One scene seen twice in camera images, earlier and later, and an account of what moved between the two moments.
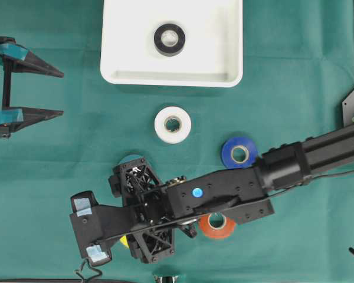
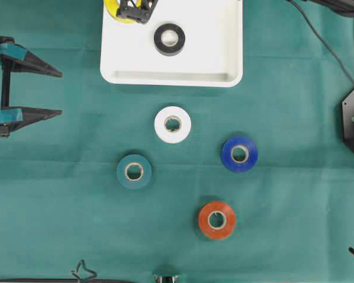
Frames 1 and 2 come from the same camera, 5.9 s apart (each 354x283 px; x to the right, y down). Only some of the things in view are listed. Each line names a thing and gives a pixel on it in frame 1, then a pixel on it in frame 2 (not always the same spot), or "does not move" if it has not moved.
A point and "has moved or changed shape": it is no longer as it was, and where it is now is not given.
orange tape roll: (216, 233) has moved or changed shape
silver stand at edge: (166, 277) does not move
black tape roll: (167, 50) does not move
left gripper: (3, 119) does not move
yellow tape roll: (124, 240) → (111, 7)
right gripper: (151, 238) → (138, 10)
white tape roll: (169, 137) does not move
